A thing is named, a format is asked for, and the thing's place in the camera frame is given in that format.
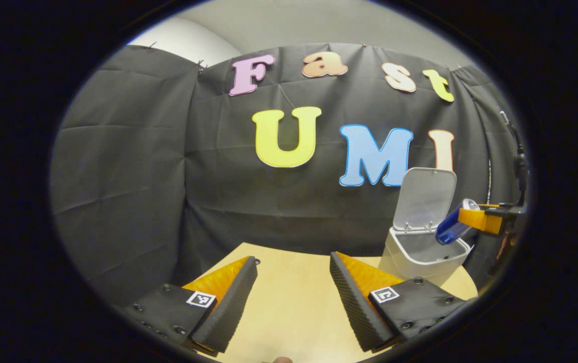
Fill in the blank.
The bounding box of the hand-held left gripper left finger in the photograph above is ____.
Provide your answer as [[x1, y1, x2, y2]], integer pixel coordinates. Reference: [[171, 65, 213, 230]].
[[120, 256, 259, 356]]

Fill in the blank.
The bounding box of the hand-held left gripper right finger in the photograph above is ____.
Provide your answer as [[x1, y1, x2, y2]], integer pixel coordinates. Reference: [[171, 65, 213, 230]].
[[329, 251, 471, 353]]

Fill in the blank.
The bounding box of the wooden desktop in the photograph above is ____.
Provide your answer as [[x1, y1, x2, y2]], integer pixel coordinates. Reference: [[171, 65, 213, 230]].
[[178, 242, 479, 363]]

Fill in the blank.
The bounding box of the blue pop can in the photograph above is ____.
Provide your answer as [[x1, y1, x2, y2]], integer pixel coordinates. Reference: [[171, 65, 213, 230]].
[[435, 198, 481, 246]]

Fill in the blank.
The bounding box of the white desktop garbage bin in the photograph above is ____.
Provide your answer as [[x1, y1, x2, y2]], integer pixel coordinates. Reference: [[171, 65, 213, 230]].
[[378, 166, 473, 288]]

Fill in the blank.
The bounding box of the black backdrop cloth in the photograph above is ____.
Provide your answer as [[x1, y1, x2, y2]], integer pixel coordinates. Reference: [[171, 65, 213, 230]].
[[49, 43, 527, 303]]

